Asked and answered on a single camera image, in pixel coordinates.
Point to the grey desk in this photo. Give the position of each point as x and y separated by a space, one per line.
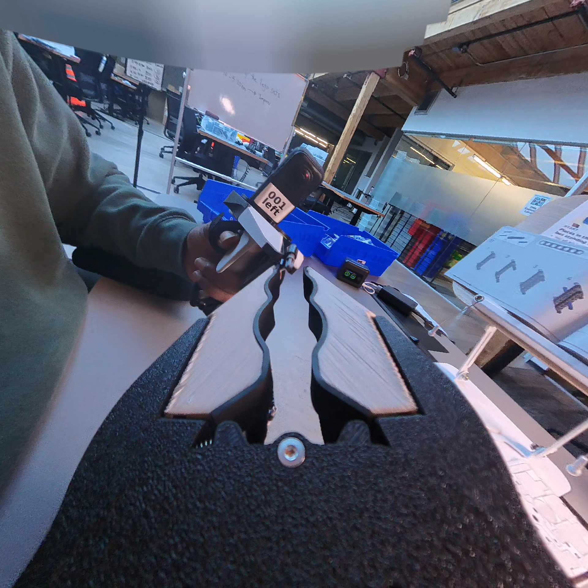
110 349

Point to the black device green display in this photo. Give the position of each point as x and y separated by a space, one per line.
352 273

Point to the white wall poster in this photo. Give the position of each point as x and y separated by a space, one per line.
144 73

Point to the black connector piece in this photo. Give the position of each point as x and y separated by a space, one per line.
292 260

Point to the wide blue storage bin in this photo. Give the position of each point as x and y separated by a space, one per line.
349 246

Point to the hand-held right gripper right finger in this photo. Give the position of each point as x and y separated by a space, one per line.
363 367

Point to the white book stand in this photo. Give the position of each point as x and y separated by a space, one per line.
514 459

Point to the black office chair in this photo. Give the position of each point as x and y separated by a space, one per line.
197 147
87 87

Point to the white board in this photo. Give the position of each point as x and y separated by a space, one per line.
243 106

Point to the black power adapter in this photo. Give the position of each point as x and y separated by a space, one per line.
404 308

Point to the person's left hand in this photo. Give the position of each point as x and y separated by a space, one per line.
207 276

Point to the building instruction booklet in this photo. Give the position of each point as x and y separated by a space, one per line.
533 276

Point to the person's left forearm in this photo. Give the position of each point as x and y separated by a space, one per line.
138 220

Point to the wooden background desk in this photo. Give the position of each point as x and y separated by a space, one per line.
344 197

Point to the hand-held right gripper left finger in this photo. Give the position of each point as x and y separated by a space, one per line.
216 367

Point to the wooden pillar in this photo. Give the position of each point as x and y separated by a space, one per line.
354 124

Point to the stack of coloured crates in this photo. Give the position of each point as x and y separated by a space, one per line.
436 248

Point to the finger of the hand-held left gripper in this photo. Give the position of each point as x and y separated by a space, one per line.
262 230

